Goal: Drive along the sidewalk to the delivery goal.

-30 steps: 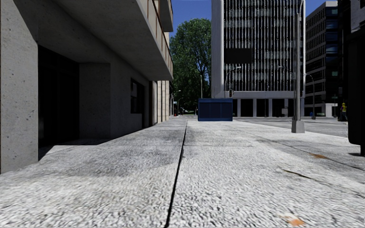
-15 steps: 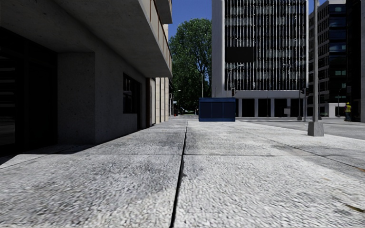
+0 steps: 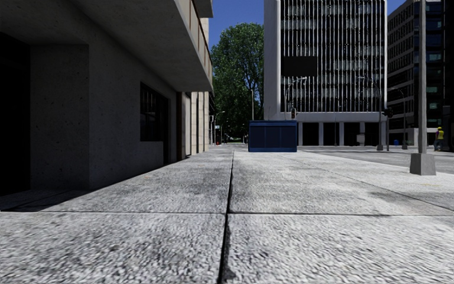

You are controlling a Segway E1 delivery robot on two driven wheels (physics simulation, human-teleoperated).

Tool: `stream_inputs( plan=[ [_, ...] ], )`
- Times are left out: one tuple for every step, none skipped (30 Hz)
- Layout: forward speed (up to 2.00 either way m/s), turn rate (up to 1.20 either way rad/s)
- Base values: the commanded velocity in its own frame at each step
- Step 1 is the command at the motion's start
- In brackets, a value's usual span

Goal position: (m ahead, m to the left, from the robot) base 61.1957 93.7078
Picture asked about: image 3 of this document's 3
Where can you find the pale concrete building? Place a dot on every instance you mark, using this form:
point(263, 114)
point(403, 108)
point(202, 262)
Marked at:
point(106, 106)

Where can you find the person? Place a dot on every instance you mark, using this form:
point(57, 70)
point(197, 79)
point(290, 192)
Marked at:
point(439, 139)

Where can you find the traffic light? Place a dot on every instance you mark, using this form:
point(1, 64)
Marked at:
point(293, 113)
point(380, 117)

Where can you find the grey street lamp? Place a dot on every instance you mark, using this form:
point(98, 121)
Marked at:
point(252, 104)
point(286, 99)
point(215, 127)

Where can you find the trees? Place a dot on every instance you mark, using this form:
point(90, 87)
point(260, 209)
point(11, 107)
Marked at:
point(237, 78)

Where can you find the blue booth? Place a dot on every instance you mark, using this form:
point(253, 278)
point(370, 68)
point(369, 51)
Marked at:
point(272, 136)

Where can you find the grey pole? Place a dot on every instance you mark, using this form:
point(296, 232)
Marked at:
point(422, 106)

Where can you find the white concrete tower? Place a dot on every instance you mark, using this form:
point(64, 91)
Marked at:
point(333, 53)

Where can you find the dark glass building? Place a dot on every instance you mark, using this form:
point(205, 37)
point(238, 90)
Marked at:
point(402, 64)

